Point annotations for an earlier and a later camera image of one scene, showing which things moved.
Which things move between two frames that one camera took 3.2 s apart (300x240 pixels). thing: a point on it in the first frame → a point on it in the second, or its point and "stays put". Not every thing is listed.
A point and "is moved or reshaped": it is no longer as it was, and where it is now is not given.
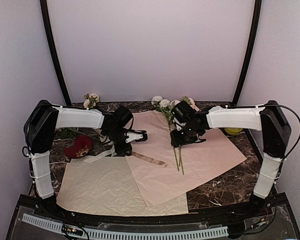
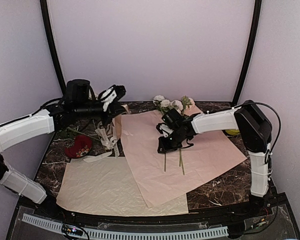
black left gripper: (121, 150) → (114, 108)
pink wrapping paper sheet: (161, 171) stays put
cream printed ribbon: (103, 138) is moved or reshaped
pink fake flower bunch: (91, 99) stays put
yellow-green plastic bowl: (232, 131) stays put
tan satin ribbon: (149, 159) is moved or reshaped
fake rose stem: (180, 161) stays put
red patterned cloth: (77, 146) stays put
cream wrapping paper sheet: (109, 186) stays put
